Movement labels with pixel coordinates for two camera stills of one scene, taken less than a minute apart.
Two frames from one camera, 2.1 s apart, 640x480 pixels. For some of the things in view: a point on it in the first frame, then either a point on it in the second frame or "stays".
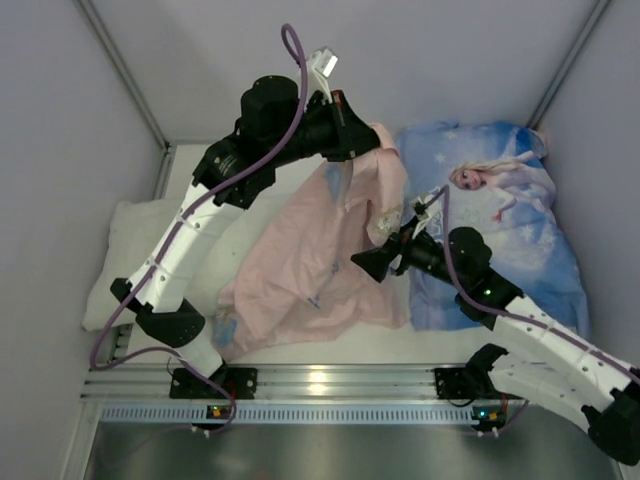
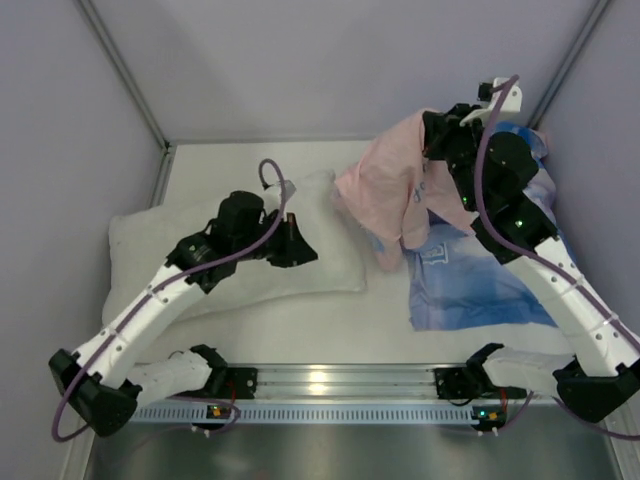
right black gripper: x=396 y=254 → x=441 y=132
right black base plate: x=466 y=383 stays
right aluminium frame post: x=568 y=63 stays
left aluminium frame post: x=125 y=73 stays
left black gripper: x=338 y=126 → x=285 y=241
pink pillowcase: x=294 y=278 → x=392 y=184
